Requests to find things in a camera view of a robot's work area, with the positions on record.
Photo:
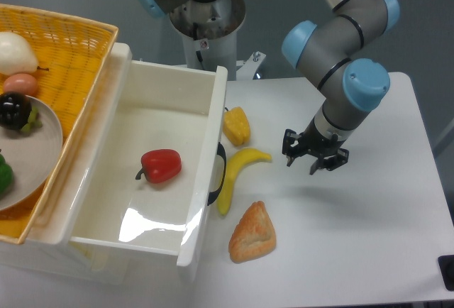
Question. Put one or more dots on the black toy mangosteen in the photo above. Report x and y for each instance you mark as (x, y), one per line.
(18, 113)

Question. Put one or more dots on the grey plate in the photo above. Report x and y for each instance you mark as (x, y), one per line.
(32, 156)

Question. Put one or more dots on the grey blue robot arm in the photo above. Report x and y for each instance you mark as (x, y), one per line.
(323, 54)

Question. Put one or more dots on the white drawer cabinet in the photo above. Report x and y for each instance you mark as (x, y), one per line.
(48, 247)

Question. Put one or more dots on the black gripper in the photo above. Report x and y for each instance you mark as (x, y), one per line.
(321, 139)

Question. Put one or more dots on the pink toy egg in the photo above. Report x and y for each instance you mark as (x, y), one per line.
(22, 83)

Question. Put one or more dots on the black corner object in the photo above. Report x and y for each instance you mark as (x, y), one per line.
(446, 265)

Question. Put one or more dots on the yellow woven basket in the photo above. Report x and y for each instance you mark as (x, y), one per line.
(72, 52)

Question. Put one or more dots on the white toy pear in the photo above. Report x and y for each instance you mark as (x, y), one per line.
(17, 55)

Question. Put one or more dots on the yellow toy banana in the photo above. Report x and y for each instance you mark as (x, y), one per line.
(234, 166)

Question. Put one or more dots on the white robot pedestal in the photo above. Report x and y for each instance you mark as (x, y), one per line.
(209, 37)

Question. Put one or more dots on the green toy pepper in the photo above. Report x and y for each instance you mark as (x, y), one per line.
(6, 175)

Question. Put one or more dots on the yellow toy bell pepper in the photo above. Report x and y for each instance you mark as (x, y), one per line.
(236, 126)

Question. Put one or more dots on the red toy bell pepper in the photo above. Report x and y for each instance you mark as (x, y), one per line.
(160, 165)

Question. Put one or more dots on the toy pastry turnover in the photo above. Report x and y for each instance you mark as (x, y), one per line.
(254, 236)

